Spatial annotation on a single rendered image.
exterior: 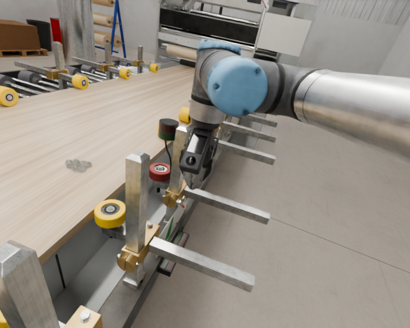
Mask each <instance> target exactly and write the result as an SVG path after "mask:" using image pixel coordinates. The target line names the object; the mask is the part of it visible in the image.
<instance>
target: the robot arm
mask: <svg viewBox="0 0 410 328"><path fill-rule="evenodd" d="M188 101H189V103H190V106H189V116H190V117H191V123H192V124H193V125H195V126H197V128H194V130H193V132H192V134H191V136H190V138H188V142H187V143H185V144H184V146H185V148H184V150H183V149H182V150H181V155H180V159H179V167H180V170H181V172H182V174H183V177H184V180H185V182H186V184H187V186H188V188H189V189H191V190H194V189H196V188H197V187H198V186H199V185H200V184H201V183H202V182H203V181H204V180H205V179H206V177H207V176H208V175H209V174H210V172H211V170H212V168H213V159H212V154H213V157H214V155H215V153H216V150H217V145H218V142H219V138H218V137H214V136H213V135H214V131H215V129H217V128H218V127H219V125H220V123H222V122H224V121H225V117H226V115H229V116H245V115H249V114H251V113H252V112H254V113H265V114H271V115H281V116H288V117H291V118H294V119H296V120H298V121H300V122H303V123H305V124H309V125H313V126H316V127H318V128H321V129H323V130H325V131H328V132H330V133H333V134H335V135H337V136H339V137H342V138H344V139H347V140H349V141H351V142H353V143H356V144H359V145H361V146H363V147H365V148H368V149H370V150H373V151H374V152H377V153H379V154H382V155H384V156H387V157H389V158H391V159H394V160H396V161H399V162H400V163H403V164H406V165H408V166H410V78H408V77H392V76H384V75H368V74H353V73H345V72H334V71H332V70H328V69H318V68H303V67H298V66H292V65H288V64H281V63H277V62H271V61H264V60H260V59H254V58H249V57H243V56H241V48H240V47H239V46H237V45H234V44H229V43H225V42H218V41H214V40H201V41H200V42H199V45H198V49H197V60H196V65H195V73H194V78H193V86H192V91H191V98H190V99H189V100H188ZM215 139H216V140H215ZM213 150H214V151H213ZM192 174H196V177H195V179H194V180H193V181H194V183H192V177H193V175H192Z"/></svg>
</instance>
